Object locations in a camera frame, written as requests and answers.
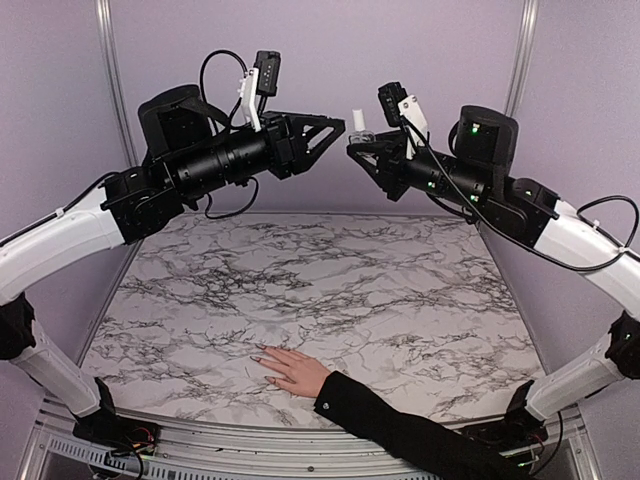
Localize front aluminium rail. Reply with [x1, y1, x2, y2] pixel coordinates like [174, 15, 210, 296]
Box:
[19, 407, 591, 480]

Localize aluminium frame post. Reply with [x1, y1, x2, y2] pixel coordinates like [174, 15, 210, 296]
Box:
[95, 0, 138, 167]
[504, 0, 539, 117]

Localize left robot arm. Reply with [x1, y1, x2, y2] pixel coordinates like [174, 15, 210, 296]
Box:
[1, 84, 345, 445]

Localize clear nail polish bottle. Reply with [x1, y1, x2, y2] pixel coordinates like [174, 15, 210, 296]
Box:
[348, 130, 376, 145]

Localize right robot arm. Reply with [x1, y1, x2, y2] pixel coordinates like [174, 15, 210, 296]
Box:
[347, 98, 639, 449]

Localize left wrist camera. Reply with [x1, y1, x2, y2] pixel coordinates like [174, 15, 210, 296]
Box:
[239, 50, 281, 132]

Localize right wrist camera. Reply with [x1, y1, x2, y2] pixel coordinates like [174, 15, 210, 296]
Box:
[378, 82, 429, 160]

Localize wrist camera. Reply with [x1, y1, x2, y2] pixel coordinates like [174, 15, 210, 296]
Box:
[239, 50, 281, 132]
[378, 82, 429, 160]

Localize left aluminium frame post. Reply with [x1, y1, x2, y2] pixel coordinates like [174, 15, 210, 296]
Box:
[95, 0, 138, 167]

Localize black sleeved forearm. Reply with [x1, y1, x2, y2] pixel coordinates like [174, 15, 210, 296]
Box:
[314, 372, 529, 480]

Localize right aluminium frame post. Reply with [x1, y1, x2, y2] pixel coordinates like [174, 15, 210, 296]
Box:
[504, 0, 539, 117]

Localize person's bare hand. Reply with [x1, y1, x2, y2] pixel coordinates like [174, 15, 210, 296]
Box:
[251, 345, 331, 398]

